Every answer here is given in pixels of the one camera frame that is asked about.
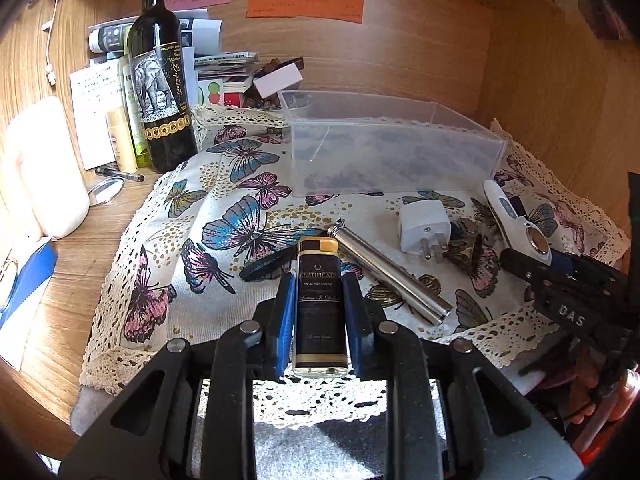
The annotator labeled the white box on stack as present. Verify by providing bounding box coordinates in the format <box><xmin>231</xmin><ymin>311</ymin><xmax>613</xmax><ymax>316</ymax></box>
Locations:
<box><xmin>253</xmin><ymin>63</ymin><xmax>303</xmax><ymax>99</ymax></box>

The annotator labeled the butterfly print lace cloth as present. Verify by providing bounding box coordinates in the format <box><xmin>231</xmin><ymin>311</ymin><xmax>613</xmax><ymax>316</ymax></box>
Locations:
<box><xmin>78</xmin><ymin>104</ymin><xmax>632</xmax><ymax>396</ymax></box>

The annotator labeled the person's right hand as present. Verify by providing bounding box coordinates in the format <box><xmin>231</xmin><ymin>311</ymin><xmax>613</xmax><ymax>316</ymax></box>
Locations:
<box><xmin>564</xmin><ymin>347</ymin><xmax>639</xmax><ymax>458</ymax></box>

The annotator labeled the white plastic container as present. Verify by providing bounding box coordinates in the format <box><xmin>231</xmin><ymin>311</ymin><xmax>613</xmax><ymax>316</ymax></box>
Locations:
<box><xmin>1</xmin><ymin>96</ymin><xmax>89</xmax><ymax>240</ymax></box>

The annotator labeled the clear plastic storage box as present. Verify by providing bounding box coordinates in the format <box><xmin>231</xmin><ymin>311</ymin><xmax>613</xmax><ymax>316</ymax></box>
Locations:
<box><xmin>279</xmin><ymin>90</ymin><xmax>506</xmax><ymax>196</ymax></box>

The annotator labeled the yellow tube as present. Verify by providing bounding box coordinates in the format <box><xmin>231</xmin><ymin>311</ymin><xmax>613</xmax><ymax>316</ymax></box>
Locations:
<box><xmin>106</xmin><ymin>107</ymin><xmax>138</xmax><ymax>174</ymax></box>

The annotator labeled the black wrist strap loop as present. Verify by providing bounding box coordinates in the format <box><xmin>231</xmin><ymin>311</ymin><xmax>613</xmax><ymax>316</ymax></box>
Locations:
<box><xmin>238</xmin><ymin>245</ymin><xmax>303</xmax><ymax>283</ymax></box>

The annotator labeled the black pen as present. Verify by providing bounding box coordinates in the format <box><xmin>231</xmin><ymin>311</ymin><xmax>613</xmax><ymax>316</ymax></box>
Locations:
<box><xmin>96</xmin><ymin>166</ymin><xmax>145</xmax><ymax>182</ymax></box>

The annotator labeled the bowl of beads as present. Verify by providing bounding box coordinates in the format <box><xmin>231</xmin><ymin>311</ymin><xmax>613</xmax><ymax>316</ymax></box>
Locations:
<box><xmin>243</xmin><ymin>96</ymin><xmax>282</xmax><ymax>112</ymax></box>

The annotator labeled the dark wine bottle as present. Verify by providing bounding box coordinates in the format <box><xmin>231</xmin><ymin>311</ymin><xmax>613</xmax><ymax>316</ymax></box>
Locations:
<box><xmin>127</xmin><ymin>0</ymin><xmax>198</xmax><ymax>174</ymax></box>

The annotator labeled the stack of books and papers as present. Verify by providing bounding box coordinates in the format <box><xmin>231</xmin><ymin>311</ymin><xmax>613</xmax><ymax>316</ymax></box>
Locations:
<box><xmin>87</xmin><ymin>9</ymin><xmax>259</xmax><ymax>88</ymax></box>

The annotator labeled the silver metal cylinder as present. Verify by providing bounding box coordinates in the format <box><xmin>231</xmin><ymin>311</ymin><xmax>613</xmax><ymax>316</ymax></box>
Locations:
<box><xmin>328</xmin><ymin>219</ymin><xmax>452</xmax><ymax>326</ymax></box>

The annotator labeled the white power adapter plug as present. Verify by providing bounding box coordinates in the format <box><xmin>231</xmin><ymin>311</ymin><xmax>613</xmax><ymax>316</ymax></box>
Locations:
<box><xmin>398</xmin><ymin>200</ymin><xmax>451</xmax><ymax>262</ymax></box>

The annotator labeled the white charging cable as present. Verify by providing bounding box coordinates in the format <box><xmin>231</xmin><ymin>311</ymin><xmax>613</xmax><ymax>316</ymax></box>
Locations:
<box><xmin>40</xmin><ymin>0</ymin><xmax>66</xmax><ymax>87</ymax></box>

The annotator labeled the orange sticky note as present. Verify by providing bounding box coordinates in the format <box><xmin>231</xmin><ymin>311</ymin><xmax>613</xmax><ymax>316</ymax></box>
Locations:
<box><xmin>246</xmin><ymin>0</ymin><xmax>364</xmax><ymax>24</ymax></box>

